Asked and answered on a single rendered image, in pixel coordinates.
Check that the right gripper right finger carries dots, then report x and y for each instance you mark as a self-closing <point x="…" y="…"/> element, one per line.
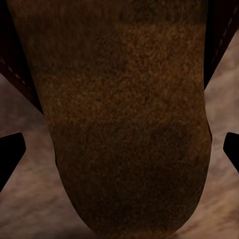
<point x="231" y="148"/>

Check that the sandal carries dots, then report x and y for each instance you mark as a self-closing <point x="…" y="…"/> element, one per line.
<point x="121" y="85"/>

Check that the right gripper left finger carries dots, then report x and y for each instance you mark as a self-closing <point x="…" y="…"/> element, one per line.
<point x="12" y="149"/>

